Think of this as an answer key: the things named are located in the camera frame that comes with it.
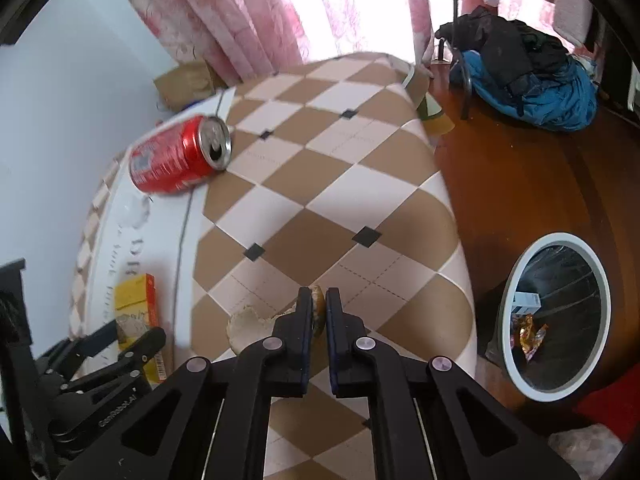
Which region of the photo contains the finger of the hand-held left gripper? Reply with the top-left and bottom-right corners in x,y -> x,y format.
34,321 -> 121,376
59,326 -> 168,397

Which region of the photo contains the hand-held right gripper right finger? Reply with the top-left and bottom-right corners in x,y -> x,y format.
325,287 -> 582,480

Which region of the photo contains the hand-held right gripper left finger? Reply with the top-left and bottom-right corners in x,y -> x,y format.
57,286 -> 315,480

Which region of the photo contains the bitten white bun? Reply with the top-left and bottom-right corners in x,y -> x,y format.
226,285 -> 327,356

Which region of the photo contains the small yellow box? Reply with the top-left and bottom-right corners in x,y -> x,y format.
114,274 -> 169,386

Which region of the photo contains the white rimmed trash bin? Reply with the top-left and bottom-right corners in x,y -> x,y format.
482,232 -> 612,402

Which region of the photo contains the light blue box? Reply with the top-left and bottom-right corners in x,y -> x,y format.
512,291 -> 542,314

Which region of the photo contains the orange snack packet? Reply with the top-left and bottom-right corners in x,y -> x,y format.
512,312 -> 549,364

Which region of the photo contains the small translucent white wrapper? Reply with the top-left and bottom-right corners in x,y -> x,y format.
117,195 -> 151,231

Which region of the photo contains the checkered tablecloth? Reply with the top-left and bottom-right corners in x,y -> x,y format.
67,51 -> 476,480

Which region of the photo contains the red soda can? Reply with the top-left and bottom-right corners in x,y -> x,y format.
129,114 -> 233,195

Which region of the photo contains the pink checked cloth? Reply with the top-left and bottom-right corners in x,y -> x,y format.
547,422 -> 626,467

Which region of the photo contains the red cloth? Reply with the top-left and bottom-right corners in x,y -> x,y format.
572,390 -> 627,444

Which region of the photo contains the brown paper bag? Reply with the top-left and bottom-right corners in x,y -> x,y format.
152,60 -> 226,111

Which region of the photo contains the pink floral curtain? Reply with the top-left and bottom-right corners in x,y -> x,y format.
100,0 -> 501,86

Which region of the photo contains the pink fleece hanging garment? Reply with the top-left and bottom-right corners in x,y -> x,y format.
542,0 -> 597,47

